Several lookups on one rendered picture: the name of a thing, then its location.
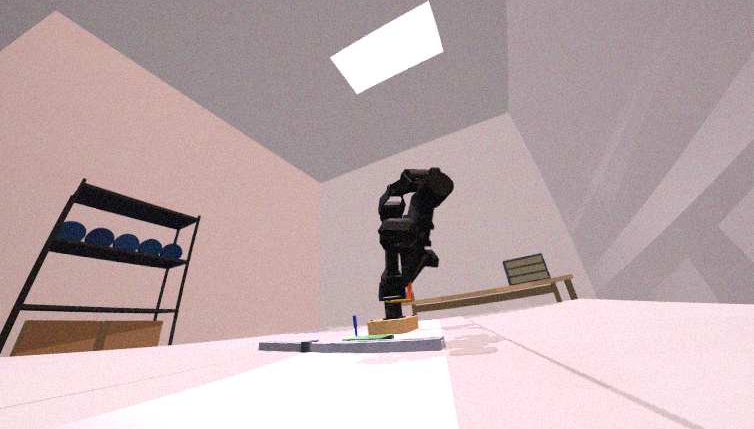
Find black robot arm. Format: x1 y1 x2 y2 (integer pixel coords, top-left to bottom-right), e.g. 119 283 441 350
378 167 454 320

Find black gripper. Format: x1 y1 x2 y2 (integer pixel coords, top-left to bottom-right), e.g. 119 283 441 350
382 210 439 287

